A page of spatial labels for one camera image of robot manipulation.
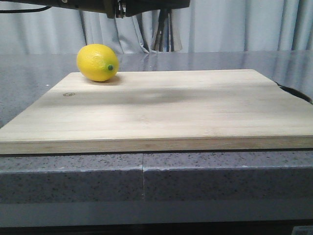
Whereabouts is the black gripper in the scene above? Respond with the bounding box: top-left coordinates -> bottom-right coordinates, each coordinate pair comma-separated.
114,0 -> 190,52

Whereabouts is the steel double jigger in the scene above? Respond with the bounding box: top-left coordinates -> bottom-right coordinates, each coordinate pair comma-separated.
151,9 -> 182,52

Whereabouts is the yellow lemon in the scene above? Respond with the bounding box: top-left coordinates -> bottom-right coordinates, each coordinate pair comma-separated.
76,44 -> 119,82

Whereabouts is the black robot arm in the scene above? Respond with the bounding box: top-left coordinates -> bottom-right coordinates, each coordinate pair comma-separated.
0,0 -> 190,52

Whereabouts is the grey curtain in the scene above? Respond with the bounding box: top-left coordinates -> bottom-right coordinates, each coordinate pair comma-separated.
0,0 -> 313,54

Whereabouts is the wooden cutting board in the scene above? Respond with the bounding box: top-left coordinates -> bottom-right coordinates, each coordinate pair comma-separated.
0,70 -> 313,154

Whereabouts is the black cable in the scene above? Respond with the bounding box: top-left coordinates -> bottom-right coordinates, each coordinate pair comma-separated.
0,5 -> 52,14

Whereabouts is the black cutting board handle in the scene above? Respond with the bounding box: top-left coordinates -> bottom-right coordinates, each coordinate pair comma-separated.
276,83 -> 313,104

